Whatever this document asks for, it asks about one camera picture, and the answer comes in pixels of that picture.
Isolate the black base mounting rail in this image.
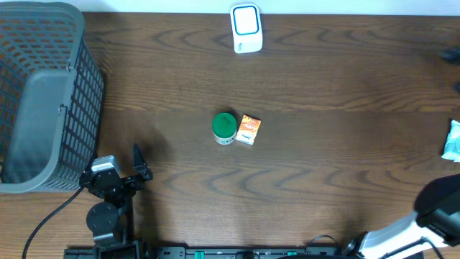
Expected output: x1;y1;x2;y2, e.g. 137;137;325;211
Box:
63;245;425;259

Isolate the small orange snack packet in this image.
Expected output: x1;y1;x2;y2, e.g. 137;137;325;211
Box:
236;115;261;145

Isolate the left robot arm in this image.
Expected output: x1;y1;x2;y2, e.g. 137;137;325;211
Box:
79;144;152;258

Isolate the grey plastic mesh basket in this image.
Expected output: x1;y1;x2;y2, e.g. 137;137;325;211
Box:
1;1;104;194

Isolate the white barcode scanner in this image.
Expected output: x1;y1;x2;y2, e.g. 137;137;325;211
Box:
230;3;263;54

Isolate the light blue tissue packet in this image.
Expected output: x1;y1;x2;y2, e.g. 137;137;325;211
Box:
441;120;460;163

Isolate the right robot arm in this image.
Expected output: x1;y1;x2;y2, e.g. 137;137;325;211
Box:
341;174;459;258

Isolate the green lidded jar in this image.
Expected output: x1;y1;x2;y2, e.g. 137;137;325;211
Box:
212;112;237;145

